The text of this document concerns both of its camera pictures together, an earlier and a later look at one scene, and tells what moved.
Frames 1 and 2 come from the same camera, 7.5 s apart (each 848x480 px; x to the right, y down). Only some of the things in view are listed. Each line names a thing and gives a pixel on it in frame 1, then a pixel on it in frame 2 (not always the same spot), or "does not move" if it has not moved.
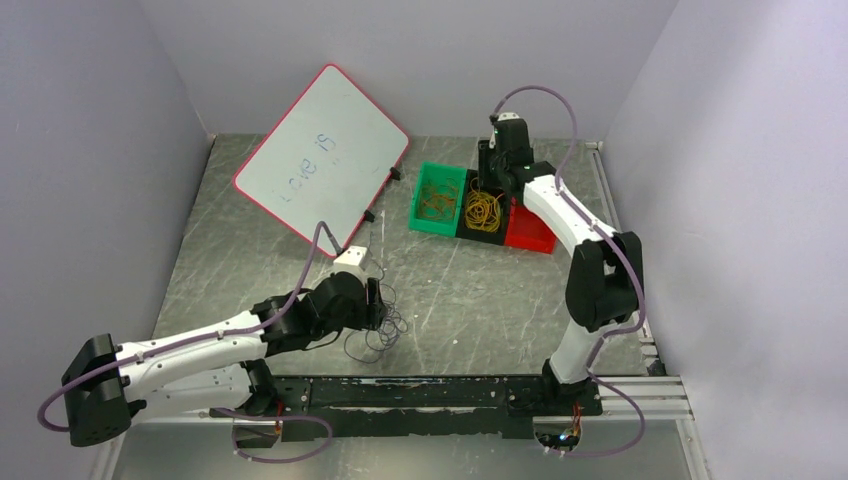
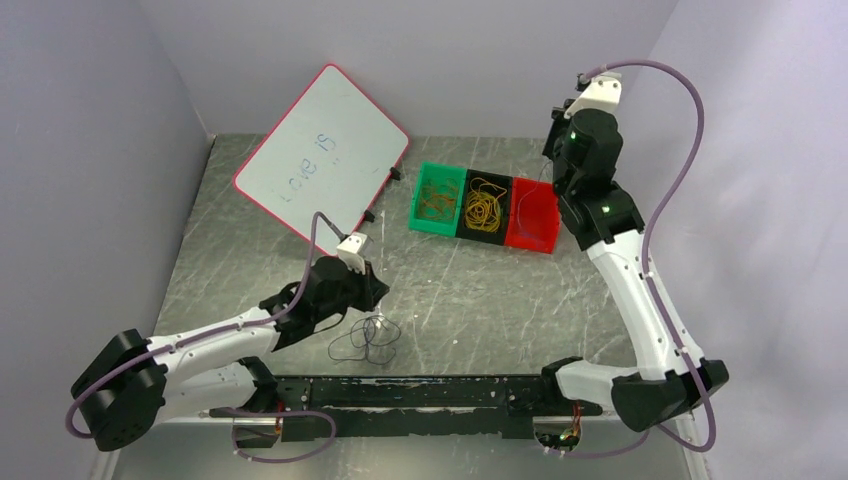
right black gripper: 486,149 to 560,121
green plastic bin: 431,170 does not move
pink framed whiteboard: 324,160 does not move
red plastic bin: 526,231 does not move
